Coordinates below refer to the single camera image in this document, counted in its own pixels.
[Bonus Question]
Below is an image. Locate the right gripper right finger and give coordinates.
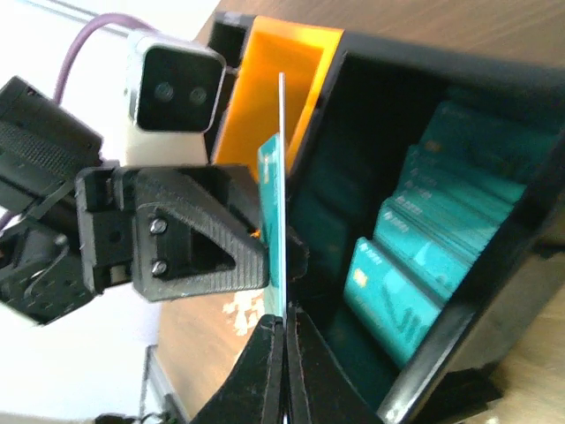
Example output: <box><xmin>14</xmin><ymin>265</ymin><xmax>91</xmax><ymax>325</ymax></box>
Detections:
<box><xmin>286</xmin><ymin>307</ymin><xmax>380</xmax><ymax>424</ymax></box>

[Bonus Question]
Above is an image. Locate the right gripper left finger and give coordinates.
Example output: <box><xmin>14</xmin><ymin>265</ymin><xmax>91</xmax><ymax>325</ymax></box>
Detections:
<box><xmin>192</xmin><ymin>314</ymin><xmax>284</xmax><ymax>424</ymax></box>

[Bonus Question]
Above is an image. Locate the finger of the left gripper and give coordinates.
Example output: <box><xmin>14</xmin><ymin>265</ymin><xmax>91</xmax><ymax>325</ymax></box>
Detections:
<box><xmin>132</xmin><ymin>165</ymin><xmax>268</xmax><ymax>302</ymax></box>
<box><xmin>286</xmin><ymin>225</ymin><xmax>310</xmax><ymax>281</ymax></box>

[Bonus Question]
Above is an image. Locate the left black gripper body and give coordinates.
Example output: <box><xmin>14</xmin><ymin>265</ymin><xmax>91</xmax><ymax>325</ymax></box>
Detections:
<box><xmin>0</xmin><ymin>75</ymin><xmax>142</xmax><ymax>328</ymax></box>

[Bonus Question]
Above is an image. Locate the teal credit card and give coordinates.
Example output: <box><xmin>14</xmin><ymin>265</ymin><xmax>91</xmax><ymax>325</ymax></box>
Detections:
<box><xmin>258</xmin><ymin>72</ymin><xmax>287</xmax><ymax>319</ymax></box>

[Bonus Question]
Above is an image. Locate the right black card bin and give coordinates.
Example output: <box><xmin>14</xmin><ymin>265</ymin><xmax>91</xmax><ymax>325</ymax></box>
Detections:
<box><xmin>288</xmin><ymin>32</ymin><xmax>564</xmax><ymax>423</ymax></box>

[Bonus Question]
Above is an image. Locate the black card bin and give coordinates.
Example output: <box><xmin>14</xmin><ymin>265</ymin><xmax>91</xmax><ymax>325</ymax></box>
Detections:
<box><xmin>207</xmin><ymin>11</ymin><xmax>256</xmax><ymax>69</ymax></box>
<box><xmin>288</xmin><ymin>32</ymin><xmax>564</xmax><ymax>423</ymax></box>

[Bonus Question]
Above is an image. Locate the left black card bin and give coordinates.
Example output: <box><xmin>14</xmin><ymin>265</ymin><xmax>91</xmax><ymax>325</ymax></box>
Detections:
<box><xmin>207</xmin><ymin>11</ymin><xmax>256</xmax><ymax>69</ymax></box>

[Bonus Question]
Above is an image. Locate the orange card bin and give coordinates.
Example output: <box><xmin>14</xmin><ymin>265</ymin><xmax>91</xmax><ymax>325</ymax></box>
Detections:
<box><xmin>213</xmin><ymin>16</ymin><xmax>343</xmax><ymax>177</ymax></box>

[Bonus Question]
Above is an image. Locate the teal card stack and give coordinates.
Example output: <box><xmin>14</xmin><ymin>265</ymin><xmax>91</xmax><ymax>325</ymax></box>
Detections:
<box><xmin>343</xmin><ymin>101</ymin><xmax>558</xmax><ymax>366</ymax></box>

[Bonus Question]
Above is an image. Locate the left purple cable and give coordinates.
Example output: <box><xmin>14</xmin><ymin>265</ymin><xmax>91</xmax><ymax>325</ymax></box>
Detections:
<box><xmin>0</xmin><ymin>12</ymin><xmax>155</xmax><ymax>231</ymax></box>

